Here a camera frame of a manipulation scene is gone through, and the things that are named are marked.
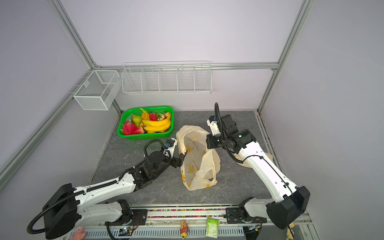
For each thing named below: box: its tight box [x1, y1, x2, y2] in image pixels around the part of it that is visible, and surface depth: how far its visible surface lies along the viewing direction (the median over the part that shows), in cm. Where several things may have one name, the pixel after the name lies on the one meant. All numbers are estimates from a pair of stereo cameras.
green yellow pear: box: [132, 115, 142, 127], surface depth 105 cm
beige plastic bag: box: [176, 125, 221, 191], surface depth 74 cm
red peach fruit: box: [135, 126, 144, 134], surface depth 99 cm
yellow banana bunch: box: [141, 114, 172, 133], surface depth 101 cm
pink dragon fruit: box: [121, 120, 138, 135], surface depth 98 cm
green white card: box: [205, 217, 220, 239], surface depth 71 cm
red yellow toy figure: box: [180, 220, 189, 240], surface depth 70 cm
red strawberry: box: [149, 112, 158, 121], surface depth 103 cm
